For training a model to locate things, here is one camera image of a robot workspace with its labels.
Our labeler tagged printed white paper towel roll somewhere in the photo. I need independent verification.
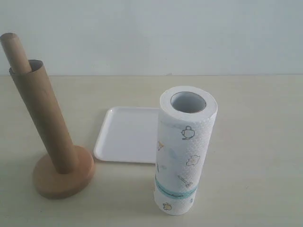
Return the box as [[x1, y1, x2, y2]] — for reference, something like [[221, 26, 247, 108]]
[[154, 86, 218, 216]]

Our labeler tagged brown cardboard tube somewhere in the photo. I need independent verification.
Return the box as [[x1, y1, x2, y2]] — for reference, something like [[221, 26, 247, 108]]
[[9, 60, 79, 174]]

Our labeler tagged wooden paper towel holder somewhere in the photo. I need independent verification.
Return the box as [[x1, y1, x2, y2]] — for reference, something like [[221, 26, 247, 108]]
[[0, 33, 95, 199]]

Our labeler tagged white rectangular plastic tray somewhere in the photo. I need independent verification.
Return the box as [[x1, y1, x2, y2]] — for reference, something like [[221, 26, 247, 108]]
[[93, 106, 159, 164]]

